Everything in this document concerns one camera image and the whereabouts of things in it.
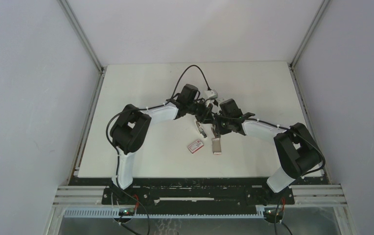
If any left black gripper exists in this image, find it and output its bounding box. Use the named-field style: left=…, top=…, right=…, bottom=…
left=187, top=98, right=215, bottom=125

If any cardboard staple box tray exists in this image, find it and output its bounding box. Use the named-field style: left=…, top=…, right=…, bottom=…
left=212, top=138, right=222, bottom=155

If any red white staple box sleeve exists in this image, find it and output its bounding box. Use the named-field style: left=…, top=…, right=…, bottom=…
left=187, top=140, right=204, bottom=154

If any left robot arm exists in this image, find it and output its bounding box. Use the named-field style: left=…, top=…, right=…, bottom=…
left=106, top=84, right=213, bottom=204

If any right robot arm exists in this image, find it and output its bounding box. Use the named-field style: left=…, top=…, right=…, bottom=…
left=213, top=99, right=326, bottom=204

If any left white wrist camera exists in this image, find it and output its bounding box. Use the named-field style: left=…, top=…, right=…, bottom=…
left=204, top=90, right=218, bottom=107

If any left black camera cable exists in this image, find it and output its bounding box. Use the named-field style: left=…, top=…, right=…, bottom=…
left=165, top=65, right=212, bottom=104

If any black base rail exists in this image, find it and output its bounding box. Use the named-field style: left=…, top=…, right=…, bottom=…
left=101, top=176, right=295, bottom=216

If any right circuit board with wires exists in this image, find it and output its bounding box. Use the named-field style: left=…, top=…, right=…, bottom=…
left=263, top=197, right=293, bottom=235

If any circuit board with wires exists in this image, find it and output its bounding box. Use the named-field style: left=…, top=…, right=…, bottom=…
left=113, top=194, right=151, bottom=235
left=263, top=197, right=293, bottom=235

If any left circuit board with wires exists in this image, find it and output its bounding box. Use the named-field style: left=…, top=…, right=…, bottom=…
left=113, top=194, right=151, bottom=235

